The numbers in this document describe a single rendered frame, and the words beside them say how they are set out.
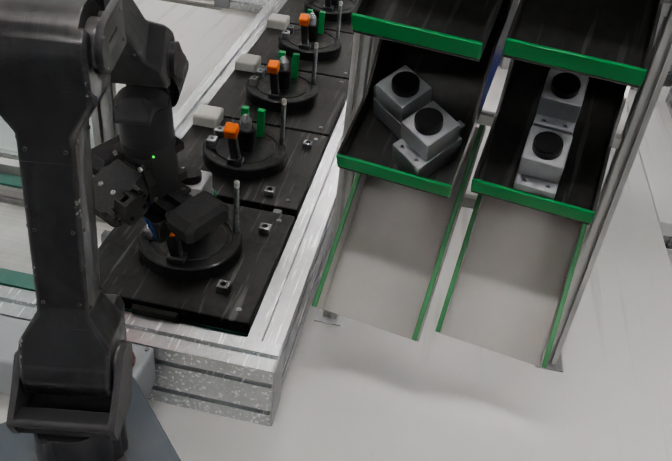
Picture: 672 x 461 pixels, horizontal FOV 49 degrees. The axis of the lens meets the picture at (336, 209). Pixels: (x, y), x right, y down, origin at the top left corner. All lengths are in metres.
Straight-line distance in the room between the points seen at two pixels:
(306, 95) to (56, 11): 0.96
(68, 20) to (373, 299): 0.56
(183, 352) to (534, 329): 0.42
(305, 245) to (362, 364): 0.19
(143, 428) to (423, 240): 0.41
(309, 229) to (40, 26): 0.70
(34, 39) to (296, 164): 0.80
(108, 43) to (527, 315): 0.61
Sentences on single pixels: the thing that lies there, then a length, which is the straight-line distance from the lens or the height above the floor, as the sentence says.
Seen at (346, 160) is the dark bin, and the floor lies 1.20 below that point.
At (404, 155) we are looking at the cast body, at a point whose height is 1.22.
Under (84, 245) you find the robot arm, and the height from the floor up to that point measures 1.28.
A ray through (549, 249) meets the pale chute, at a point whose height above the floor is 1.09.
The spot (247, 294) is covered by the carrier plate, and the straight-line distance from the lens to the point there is 0.98.
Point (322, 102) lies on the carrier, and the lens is 1.44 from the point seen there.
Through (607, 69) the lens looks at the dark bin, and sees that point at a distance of 0.74.
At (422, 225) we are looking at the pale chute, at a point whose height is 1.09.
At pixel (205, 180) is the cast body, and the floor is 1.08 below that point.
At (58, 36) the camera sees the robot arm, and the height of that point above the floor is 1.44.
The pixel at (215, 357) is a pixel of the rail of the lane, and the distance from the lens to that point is 0.91.
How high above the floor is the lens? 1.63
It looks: 35 degrees down
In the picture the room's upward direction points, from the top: 7 degrees clockwise
